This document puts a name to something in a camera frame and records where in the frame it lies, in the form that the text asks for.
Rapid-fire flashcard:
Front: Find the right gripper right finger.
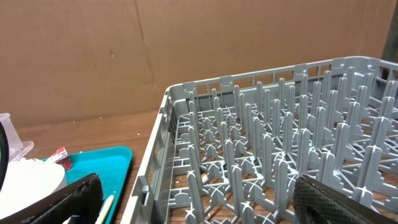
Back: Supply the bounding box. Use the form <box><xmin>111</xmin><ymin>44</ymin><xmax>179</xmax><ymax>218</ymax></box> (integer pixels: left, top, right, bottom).
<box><xmin>292</xmin><ymin>175</ymin><xmax>397</xmax><ymax>224</ymax></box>

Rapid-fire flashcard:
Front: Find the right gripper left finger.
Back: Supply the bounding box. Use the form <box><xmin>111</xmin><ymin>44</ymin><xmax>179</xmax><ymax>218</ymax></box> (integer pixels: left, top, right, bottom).
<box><xmin>1</xmin><ymin>173</ymin><xmax>104</xmax><ymax>224</ymax></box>

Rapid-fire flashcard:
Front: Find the grey dishwasher rack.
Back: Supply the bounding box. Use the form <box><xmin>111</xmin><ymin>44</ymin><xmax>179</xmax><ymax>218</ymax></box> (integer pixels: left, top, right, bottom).
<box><xmin>121</xmin><ymin>56</ymin><xmax>397</xmax><ymax>223</ymax></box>

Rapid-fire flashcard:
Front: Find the yellow plastic spoon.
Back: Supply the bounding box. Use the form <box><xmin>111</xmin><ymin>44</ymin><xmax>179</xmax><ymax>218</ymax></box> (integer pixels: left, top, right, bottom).
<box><xmin>95</xmin><ymin>195</ymin><xmax>114</xmax><ymax>224</ymax></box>

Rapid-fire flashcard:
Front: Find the teal plastic serving tray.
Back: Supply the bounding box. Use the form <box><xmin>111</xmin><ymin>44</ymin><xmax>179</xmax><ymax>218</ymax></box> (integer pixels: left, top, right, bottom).
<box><xmin>37</xmin><ymin>146</ymin><xmax>134</xmax><ymax>224</ymax></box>

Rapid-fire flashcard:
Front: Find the red foil snack wrapper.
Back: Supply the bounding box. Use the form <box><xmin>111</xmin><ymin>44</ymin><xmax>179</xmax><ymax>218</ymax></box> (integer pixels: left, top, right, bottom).
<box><xmin>44</xmin><ymin>146</ymin><xmax>72</xmax><ymax>170</ymax></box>

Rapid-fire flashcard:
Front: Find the medium white plate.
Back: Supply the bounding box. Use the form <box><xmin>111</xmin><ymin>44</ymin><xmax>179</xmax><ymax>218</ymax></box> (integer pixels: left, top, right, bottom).
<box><xmin>1</xmin><ymin>159</ymin><xmax>67</xmax><ymax>218</ymax></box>

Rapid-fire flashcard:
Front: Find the clear plastic bin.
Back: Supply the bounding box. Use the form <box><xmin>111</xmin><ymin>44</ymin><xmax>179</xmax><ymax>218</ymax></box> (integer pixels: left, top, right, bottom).
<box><xmin>1</xmin><ymin>113</ymin><xmax>34</xmax><ymax>162</ymax></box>

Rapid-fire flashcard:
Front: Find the brown cardboard backdrop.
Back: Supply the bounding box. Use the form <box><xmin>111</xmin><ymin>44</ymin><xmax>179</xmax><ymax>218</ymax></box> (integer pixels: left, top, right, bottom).
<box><xmin>1</xmin><ymin>1</ymin><xmax>396</xmax><ymax>126</ymax></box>

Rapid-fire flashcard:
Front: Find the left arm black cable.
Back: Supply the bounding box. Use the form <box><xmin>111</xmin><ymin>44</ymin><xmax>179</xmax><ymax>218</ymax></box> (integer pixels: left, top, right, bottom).
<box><xmin>0</xmin><ymin>121</ymin><xmax>10</xmax><ymax>190</ymax></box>

